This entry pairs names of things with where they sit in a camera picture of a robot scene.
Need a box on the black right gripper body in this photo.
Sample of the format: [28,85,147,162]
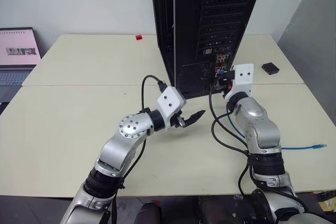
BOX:
[223,70,236,90]

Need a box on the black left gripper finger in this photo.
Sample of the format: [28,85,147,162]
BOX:
[183,115,202,128]
[186,109,206,122]

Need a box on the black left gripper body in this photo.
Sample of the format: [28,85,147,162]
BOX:
[172,113,187,129]

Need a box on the blue ethernet cable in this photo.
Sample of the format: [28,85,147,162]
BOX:
[218,70,328,152]

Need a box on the black computer tower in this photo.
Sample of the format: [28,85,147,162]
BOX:
[149,0,267,100]

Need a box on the small black box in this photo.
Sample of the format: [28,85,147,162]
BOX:
[261,62,280,75]

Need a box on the dark rounded shape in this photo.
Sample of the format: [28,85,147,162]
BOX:
[133,201,162,224]

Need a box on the yellow and black floor clutter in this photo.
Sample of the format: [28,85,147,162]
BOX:
[311,189,336,213]

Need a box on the grey open laptop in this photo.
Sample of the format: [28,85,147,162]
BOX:
[0,27,43,104]

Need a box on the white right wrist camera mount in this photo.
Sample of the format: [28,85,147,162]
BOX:
[226,63,255,99]

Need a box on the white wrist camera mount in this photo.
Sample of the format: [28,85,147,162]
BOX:
[226,63,255,99]
[156,87,187,132]

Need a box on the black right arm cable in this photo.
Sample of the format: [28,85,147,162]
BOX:
[208,81,253,199]

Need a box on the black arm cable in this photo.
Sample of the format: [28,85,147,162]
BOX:
[208,81,253,199]
[111,75,167,224]

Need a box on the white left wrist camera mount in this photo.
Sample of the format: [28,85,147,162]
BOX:
[156,87,187,132]

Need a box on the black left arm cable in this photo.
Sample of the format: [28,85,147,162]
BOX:
[111,75,167,224]

